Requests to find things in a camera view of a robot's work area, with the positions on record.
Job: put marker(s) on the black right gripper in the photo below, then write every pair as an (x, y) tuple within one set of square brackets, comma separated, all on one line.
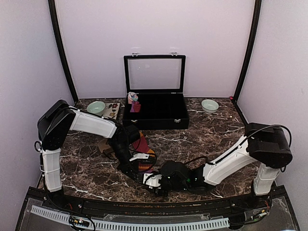
[(154, 188)]

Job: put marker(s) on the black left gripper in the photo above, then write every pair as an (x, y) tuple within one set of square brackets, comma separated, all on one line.
[(133, 166)]

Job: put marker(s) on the magenta striped sock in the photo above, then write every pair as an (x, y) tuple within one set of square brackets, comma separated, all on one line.
[(141, 146)]

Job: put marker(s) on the brown sock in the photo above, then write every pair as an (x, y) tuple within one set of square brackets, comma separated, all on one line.
[(106, 149)]

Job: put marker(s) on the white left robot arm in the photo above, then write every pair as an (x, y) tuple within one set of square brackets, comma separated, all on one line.
[(61, 118)]

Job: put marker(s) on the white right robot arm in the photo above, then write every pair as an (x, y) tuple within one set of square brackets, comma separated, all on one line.
[(266, 144)]

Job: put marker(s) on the magenta purple rolled sock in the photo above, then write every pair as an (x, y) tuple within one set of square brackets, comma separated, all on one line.
[(135, 107)]

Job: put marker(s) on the green ceramic bowl on plate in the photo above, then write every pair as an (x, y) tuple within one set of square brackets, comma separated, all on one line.
[(96, 108)]

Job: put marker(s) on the pink white rolled sock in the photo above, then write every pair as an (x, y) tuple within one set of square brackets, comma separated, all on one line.
[(132, 97)]

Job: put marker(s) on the green bowl at right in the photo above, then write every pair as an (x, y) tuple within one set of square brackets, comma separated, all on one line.
[(209, 106)]

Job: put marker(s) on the black compartment storage box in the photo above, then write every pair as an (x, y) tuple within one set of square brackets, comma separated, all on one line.
[(158, 80)]

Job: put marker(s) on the white perforated front rail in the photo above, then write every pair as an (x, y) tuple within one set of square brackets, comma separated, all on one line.
[(132, 223)]

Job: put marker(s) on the black left corner post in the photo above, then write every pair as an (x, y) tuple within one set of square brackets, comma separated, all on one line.
[(61, 51)]

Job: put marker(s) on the black corner post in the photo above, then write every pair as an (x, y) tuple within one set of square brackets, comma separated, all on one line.
[(249, 50), (61, 51)]

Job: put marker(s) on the black right corner post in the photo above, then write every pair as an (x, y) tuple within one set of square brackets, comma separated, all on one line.
[(249, 50)]

